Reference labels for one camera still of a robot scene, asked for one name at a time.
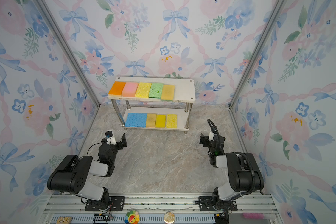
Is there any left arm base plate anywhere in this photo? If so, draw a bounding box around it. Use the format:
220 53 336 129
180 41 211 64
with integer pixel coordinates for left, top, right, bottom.
85 196 126 212

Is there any left aluminium frame post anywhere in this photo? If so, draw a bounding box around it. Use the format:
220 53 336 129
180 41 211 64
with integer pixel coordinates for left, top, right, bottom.
34 0 101 107

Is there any round gold badge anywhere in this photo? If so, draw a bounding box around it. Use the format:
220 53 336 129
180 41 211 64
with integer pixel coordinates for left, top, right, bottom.
163 211 175 224

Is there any light yellow cellulose sponge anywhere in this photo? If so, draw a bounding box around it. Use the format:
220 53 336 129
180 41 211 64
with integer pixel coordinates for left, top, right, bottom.
135 82 152 99

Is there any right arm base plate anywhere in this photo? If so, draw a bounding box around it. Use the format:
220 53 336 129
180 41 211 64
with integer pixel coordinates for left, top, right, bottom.
195 196 238 212

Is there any aluminium frame post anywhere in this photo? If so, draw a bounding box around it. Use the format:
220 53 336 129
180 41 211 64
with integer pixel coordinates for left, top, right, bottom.
229 0 285 110
34 0 101 107

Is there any blue sponge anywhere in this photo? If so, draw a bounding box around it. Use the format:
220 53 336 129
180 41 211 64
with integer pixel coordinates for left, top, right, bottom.
135 113 147 128
125 113 137 127

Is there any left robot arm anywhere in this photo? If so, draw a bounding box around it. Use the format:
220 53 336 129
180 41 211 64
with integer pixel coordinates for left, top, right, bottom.
47 131 127 212

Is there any orange sponge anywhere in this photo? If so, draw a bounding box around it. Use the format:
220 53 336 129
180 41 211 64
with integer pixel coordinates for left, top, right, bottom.
108 81 126 97

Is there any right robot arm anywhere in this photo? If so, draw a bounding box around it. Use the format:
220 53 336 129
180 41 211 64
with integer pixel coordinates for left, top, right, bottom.
195 132 265 212

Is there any bright yellow scouring sponge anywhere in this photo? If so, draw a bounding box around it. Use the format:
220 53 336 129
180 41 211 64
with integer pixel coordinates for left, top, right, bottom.
155 114 166 128

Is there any right aluminium frame post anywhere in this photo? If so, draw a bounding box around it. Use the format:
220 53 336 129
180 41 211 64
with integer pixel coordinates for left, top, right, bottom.
229 0 285 110

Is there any blue sponge front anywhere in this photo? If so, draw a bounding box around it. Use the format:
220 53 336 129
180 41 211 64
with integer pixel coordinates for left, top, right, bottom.
135 113 147 128

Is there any aluminium front rail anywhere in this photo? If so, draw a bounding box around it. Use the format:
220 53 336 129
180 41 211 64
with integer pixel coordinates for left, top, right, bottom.
39 192 282 224

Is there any colourful flower toy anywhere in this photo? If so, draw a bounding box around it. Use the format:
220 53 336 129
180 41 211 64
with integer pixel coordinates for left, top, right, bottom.
124 210 140 224

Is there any pink sponge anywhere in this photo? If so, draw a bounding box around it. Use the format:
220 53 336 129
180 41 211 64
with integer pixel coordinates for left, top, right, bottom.
122 82 139 98

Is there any green sponge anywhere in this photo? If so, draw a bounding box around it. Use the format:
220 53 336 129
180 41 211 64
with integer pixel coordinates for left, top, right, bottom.
148 83 164 99

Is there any white two-tier metal shelf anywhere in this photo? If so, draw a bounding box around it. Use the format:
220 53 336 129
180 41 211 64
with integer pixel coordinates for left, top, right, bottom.
107 77 196 133

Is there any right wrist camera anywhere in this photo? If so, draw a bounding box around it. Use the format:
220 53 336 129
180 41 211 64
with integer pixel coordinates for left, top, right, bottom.
208 128 217 141

